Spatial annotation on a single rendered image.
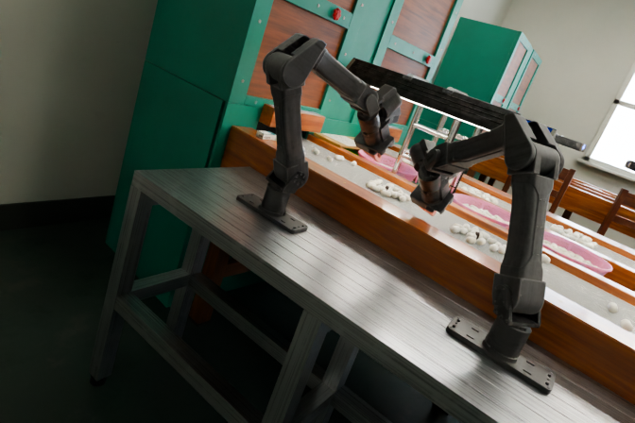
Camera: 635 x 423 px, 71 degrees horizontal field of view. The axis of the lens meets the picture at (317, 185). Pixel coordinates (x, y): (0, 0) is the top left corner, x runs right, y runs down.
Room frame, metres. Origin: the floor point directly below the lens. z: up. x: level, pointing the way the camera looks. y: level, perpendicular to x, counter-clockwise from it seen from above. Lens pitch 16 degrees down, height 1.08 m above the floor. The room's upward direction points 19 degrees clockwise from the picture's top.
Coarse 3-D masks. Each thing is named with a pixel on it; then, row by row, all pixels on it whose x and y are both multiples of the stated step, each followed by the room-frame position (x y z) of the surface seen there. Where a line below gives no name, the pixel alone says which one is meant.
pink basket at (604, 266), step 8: (544, 232) 1.53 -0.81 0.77; (552, 240) 1.53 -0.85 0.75; (560, 240) 1.53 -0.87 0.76; (568, 240) 1.52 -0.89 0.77; (552, 248) 1.31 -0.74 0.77; (568, 248) 1.51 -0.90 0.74; (576, 248) 1.50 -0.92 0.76; (584, 248) 1.48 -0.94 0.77; (592, 256) 1.45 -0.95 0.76; (584, 264) 1.27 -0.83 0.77; (592, 264) 1.43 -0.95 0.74; (600, 264) 1.41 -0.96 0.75; (608, 264) 1.38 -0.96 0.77; (600, 272) 1.29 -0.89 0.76
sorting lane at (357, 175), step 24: (312, 144) 1.76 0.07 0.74; (336, 168) 1.50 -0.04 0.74; (360, 168) 1.64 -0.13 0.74; (408, 192) 1.53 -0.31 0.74; (432, 216) 1.31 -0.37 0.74; (456, 216) 1.42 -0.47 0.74; (504, 240) 1.33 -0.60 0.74; (552, 264) 1.25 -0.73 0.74; (552, 288) 1.04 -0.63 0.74; (576, 288) 1.11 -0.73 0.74; (600, 312) 0.99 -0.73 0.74; (624, 312) 1.05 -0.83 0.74
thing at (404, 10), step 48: (192, 0) 1.64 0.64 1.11; (240, 0) 1.50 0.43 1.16; (288, 0) 1.56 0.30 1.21; (336, 0) 1.78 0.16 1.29; (384, 0) 2.01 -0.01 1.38; (432, 0) 2.33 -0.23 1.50; (192, 48) 1.60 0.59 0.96; (240, 48) 1.46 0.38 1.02; (336, 48) 1.85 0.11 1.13; (384, 48) 2.10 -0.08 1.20; (432, 48) 2.49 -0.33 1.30; (240, 96) 1.49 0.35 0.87; (336, 96) 1.94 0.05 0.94
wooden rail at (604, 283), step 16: (320, 144) 1.78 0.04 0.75; (352, 160) 1.69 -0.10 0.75; (384, 176) 1.60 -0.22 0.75; (448, 208) 1.45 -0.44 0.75; (464, 208) 1.47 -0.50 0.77; (480, 224) 1.38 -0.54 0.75; (496, 224) 1.40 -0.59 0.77; (560, 256) 1.28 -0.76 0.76; (576, 272) 1.21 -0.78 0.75; (592, 272) 1.23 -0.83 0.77; (608, 288) 1.17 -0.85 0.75; (624, 288) 1.17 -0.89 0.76
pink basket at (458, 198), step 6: (456, 198) 1.65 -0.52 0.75; (462, 198) 1.67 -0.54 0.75; (468, 198) 1.68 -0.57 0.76; (474, 198) 1.69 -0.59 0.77; (462, 204) 1.49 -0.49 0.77; (474, 204) 1.68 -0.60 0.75; (480, 204) 1.69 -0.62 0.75; (486, 204) 1.68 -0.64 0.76; (492, 210) 1.67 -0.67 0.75; (498, 210) 1.66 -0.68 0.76; (504, 210) 1.65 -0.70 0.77; (486, 216) 1.44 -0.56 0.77; (504, 216) 1.64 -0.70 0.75; (498, 222) 1.43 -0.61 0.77
